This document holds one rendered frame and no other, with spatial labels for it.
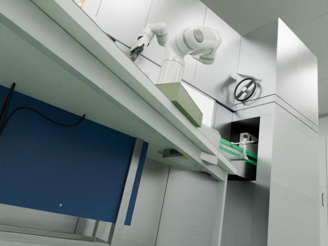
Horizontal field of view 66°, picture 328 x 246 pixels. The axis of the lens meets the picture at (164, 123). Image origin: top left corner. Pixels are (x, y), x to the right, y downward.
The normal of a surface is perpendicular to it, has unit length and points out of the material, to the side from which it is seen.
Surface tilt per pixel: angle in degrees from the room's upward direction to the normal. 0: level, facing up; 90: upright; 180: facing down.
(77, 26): 180
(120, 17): 90
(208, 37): 92
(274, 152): 90
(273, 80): 90
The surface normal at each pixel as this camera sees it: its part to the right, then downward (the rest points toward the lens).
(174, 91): -0.46, -0.39
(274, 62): -0.77, -0.36
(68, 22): -0.19, 0.92
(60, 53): 0.86, 0.00
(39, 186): 0.60, -0.17
